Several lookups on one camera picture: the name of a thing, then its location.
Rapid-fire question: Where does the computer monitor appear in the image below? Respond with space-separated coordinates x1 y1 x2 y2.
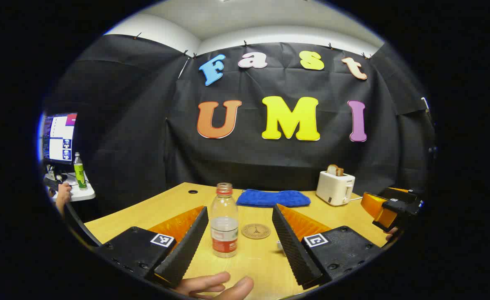
41 112 78 164

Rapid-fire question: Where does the small white side table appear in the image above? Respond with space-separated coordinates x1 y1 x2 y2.
45 172 96 203

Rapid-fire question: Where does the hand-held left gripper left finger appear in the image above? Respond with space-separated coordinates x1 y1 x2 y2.
96 205 209 289

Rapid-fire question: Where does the clear plastic water bottle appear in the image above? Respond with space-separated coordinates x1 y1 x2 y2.
210 182 239 258

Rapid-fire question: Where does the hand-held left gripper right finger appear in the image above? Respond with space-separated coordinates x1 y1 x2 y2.
272 203 383 290

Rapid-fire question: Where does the blue folded towel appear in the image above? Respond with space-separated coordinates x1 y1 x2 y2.
236 189 311 208

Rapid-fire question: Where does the green label bottle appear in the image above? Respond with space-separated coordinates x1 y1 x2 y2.
74 152 87 190

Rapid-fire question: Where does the white toaster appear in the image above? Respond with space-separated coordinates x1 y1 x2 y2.
316 170 356 206

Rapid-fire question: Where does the round brown coaster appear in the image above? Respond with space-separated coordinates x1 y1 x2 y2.
241 223 271 240

